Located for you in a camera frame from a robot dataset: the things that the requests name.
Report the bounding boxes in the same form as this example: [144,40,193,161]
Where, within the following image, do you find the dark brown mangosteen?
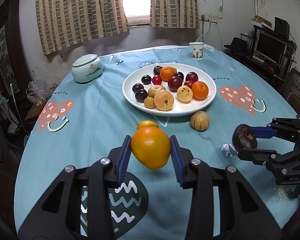
[232,124,257,152]

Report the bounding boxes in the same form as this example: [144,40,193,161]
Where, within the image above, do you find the pale yellow apricot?
[177,85,193,103]

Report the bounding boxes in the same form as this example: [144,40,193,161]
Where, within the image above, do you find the red plum bottom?
[185,72,199,82]

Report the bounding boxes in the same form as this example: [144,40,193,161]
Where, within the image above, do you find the orange yellow tomato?
[130,126,171,170]

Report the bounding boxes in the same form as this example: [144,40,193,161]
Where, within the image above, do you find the large red plum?
[168,76,183,92]

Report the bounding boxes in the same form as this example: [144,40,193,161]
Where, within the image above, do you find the beige pumpkin-shaped fruit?
[154,90,174,111]

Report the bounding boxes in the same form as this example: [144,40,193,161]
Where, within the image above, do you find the tan pear-like fruit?
[147,85,166,98]

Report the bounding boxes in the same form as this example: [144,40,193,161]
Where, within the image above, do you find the yellow-brown longan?
[143,97,156,109]

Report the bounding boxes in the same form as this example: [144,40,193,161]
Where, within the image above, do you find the red cherry tomato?
[152,75,162,85]

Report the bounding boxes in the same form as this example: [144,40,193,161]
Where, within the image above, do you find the dark purple plum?
[135,89,148,103]

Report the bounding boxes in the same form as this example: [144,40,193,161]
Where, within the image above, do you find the small dark plum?
[141,75,152,85]
[175,72,184,81]

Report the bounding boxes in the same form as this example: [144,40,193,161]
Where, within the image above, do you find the striped beige round fruit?
[190,111,210,132]

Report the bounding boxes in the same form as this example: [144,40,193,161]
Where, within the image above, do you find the orange tangerine lower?
[191,81,209,100]

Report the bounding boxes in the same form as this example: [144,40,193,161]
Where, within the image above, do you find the orange tangerine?
[160,66,176,82]
[191,81,209,100]

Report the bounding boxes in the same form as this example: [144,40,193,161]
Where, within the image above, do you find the light blue patterned tablecloth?
[14,48,299,239]

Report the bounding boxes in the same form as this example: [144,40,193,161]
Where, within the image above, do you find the computer monitor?
[253,29,288,63]

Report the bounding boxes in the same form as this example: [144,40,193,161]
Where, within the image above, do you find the green yellow tomato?
[136,120,159,131]

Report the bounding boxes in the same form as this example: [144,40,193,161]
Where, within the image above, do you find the patterned paper cup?
[189,42,204,61]

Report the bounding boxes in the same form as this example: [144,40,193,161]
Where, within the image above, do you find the black speaker box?
[274,17,290,39]

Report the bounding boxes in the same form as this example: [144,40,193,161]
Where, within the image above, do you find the orange tangerine upper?
[160,66,176,82]

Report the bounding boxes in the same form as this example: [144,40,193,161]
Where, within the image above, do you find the dark mangosteen fruit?
[153,66,162,75]

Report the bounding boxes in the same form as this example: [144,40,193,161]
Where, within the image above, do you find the clear plastic bag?
[26,80,53,107]

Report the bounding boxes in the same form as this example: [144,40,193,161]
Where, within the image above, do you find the dark plum far left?
[132,83,144,94]

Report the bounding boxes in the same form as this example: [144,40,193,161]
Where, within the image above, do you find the white round plate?
[122,62,217,117]

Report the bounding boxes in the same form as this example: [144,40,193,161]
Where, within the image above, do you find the white ceramic lidded jar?
[71,54,103,83]

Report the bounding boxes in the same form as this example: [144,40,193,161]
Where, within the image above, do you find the right checkered curtain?
[150,0,199,29]

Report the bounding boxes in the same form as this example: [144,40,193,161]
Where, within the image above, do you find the checkered curtain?
[150,0,199,29]
[36,0,129,56]

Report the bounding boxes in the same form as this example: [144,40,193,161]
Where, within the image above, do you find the left checkered curtain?
[36,0,129,56]

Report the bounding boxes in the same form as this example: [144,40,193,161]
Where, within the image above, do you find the white power cable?
[195,19,213,43]

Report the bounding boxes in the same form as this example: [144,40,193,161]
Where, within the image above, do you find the white wall power strip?
[201,15,218,24]

